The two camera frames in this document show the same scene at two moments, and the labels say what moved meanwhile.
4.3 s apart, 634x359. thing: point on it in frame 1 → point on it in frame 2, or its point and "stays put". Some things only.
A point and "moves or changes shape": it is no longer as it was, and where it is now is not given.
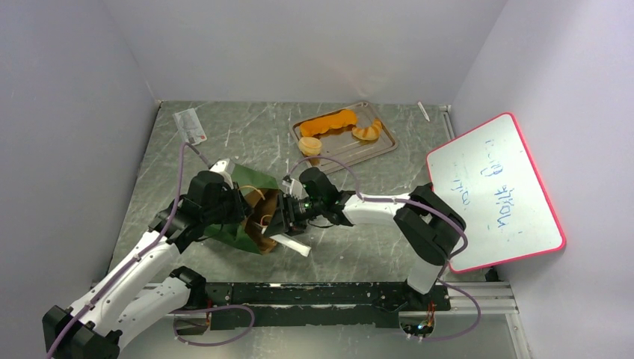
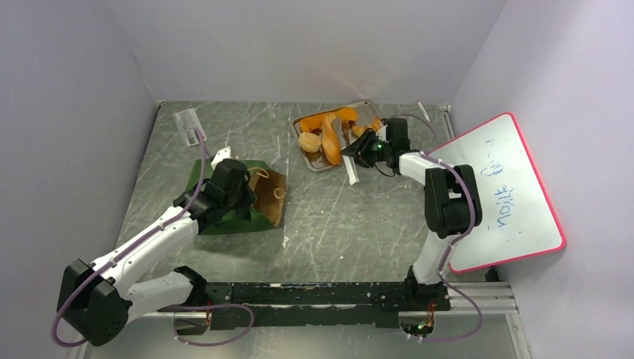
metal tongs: x=285 y=241 → x=349 y=161
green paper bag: x=261 y=192 moves or changes shape
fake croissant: x=370 y=133 stays put
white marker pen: x=424 y=111 stays put
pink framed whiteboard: x=489 y=179 stays put
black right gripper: x=285 y=220 → x=359 y=149
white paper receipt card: x=189 y=126 stays put
